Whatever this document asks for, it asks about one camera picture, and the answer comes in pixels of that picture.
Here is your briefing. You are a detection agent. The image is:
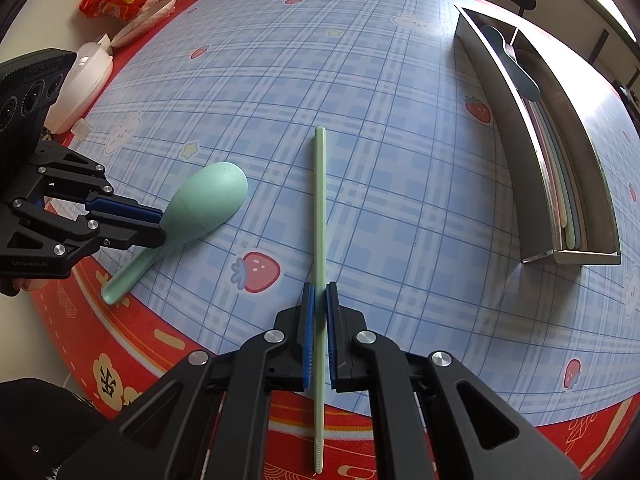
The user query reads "green spoon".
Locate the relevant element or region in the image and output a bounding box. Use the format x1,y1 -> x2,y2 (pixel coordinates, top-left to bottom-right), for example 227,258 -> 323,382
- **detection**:
101,162 -> 248,306

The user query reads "green chopstick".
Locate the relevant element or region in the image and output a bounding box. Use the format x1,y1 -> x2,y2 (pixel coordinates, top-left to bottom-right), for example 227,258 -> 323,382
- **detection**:
538,105 -> 576,249
312,127 -> 326,474

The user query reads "blue spoon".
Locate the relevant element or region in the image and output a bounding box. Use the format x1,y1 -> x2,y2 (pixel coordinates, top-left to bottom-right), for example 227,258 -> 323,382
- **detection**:
480,25 -> 540,102

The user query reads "pink chopstick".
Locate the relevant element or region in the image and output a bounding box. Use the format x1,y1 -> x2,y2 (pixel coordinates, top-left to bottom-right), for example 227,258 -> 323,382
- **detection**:
524,99 -> 564,229

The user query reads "person's left hand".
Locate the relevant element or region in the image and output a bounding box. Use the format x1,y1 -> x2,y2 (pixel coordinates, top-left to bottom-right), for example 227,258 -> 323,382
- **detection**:
13,278 -> 48,292

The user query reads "white plastic container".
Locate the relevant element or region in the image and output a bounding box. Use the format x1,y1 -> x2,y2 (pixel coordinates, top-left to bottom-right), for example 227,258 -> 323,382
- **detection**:
44,42 -> 113,134

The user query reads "clear plastic bag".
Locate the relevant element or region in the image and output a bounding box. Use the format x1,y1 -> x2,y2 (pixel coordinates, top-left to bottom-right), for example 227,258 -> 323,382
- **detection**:
111,0 -> 176,49

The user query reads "blue plaid tablecloth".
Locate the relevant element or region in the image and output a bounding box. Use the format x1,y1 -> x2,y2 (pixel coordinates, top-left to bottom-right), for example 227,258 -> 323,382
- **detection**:
34,0 -> 639,477

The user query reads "stainless steel utensil tray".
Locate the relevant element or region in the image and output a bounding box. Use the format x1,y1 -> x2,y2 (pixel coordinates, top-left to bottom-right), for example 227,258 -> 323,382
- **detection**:
456,6 -> 622,266

